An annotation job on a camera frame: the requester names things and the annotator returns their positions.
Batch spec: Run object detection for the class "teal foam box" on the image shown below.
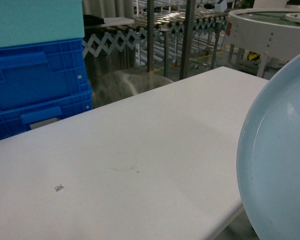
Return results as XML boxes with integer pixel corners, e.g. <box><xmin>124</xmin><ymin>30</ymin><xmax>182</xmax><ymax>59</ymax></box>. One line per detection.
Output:
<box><xmin>0</xmin><ymin>0</ymin><xmax>85</xmax><ymax>48</ymax></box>

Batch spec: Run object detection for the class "blue crate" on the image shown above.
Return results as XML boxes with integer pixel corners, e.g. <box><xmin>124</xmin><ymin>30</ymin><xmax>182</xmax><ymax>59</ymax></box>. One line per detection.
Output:
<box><xmin>0</xmin><ymin>38</ymin><xmax>91</xmax><ymax>112</ymax></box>
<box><xmin>0</xmin><ymin>89</ymin><xmax>93</xmax><ymax>140</ymax></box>

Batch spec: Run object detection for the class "blue crate upper right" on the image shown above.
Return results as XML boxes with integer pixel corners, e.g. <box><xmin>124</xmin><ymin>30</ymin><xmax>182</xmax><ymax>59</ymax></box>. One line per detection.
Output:
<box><xmin>0</xmin><ymin>38</ymin><xmax>91</xmax><ymax>112</ymax></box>

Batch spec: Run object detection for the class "white round turntable machine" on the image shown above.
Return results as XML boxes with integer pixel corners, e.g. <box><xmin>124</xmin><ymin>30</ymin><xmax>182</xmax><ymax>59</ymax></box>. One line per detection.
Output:
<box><xmin>225</xmin><ymin>8</ymin><xmax>300</xmax><ymax>77</ymax></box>

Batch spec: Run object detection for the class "expandable roller conveyor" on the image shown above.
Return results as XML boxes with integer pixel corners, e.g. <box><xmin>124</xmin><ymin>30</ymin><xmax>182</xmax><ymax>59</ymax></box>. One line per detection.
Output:
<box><xmin>82</xmin><ymin>10</ymin><xmax>228</xmax><ymax>57</ymax></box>

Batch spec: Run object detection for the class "light blue round tray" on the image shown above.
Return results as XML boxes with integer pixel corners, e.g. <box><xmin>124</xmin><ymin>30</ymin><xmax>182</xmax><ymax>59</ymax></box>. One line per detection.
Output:
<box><xmin>236</xmin><ymin>54</ymin><xmax>300</xmax><ymax>240</ymax></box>

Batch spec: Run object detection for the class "blue crate lower right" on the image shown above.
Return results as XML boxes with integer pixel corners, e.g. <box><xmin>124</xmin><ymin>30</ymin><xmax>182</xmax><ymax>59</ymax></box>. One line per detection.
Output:
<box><xmin>0</xmin><ymin>89</ymin><xmax>93</xmax><ymax>140</ymax></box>

